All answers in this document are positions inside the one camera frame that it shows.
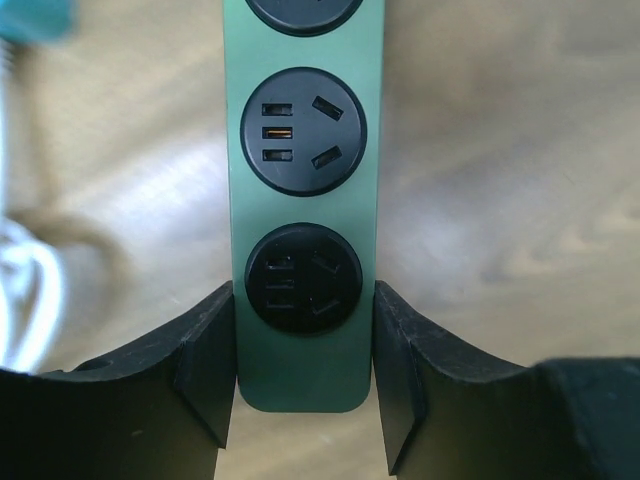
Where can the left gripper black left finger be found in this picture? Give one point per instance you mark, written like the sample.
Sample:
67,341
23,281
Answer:
158,407

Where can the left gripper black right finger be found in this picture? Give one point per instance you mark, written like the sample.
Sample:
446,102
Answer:
450,410

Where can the green power strip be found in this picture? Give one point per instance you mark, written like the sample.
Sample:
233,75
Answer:
304,98

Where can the blue usb socket strip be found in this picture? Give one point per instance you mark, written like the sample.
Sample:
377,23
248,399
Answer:
35,21

